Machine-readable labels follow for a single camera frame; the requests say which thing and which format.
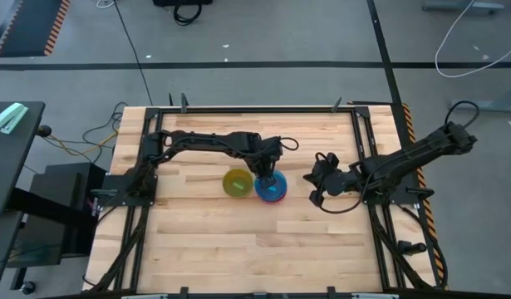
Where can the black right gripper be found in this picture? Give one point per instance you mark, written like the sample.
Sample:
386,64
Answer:
335,180

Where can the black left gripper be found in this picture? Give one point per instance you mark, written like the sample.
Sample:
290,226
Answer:
266,162

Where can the blue translucent plastic bowl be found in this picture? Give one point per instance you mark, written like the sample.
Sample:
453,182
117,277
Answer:
276,193

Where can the pink translucent plastic bowl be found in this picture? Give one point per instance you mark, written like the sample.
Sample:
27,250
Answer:
273,202

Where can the green translucent plastic bowl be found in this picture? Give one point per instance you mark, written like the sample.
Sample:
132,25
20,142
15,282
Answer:
237,183

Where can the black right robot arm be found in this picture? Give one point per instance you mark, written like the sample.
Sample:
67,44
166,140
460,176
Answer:
413,160

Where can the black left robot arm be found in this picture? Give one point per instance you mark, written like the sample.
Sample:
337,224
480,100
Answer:
205,142

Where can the black and orange hazard strip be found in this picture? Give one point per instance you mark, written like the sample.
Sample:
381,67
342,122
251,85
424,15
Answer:
425,199

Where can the grey table foot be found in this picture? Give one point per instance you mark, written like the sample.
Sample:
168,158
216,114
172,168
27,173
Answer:
463,6
487,104

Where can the black box on floor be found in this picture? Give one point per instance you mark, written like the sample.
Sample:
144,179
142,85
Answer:
182,2

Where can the black cabinet beside table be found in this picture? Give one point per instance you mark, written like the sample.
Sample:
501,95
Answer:
64,232

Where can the black round desk knob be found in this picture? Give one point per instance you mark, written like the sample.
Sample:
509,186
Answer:
43,131

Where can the black side desk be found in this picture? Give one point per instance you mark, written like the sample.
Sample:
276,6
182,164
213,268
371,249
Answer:
10,166

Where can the black caster wheel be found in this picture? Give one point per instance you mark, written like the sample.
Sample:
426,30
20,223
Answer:
28,287

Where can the mint green stapler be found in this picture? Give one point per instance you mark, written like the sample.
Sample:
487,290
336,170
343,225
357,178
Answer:
9,117

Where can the black mat with orange stripes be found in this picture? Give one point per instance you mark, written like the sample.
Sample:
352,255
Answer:
30,27

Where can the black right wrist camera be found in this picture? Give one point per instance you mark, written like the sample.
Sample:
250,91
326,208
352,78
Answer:
331,158

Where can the black aluminium table frame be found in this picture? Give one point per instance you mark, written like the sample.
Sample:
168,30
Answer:
259,110

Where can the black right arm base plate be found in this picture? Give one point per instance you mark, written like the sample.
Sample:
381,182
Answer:
400,195

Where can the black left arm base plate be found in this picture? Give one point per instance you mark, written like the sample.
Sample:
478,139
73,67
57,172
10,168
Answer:
122,187

